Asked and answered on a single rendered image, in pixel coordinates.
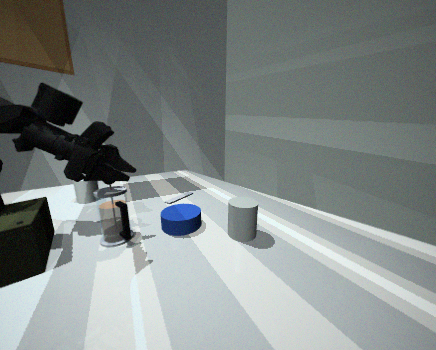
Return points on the blue short cylinder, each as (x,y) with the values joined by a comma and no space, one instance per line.
(180,219)

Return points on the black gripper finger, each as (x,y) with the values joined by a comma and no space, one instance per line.
(117,162)
(100,170)

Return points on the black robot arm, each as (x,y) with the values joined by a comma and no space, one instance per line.
(49,105)

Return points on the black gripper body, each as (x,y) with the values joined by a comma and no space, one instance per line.
(80,158)

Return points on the glass french press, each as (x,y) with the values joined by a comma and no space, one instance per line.
(113,215)

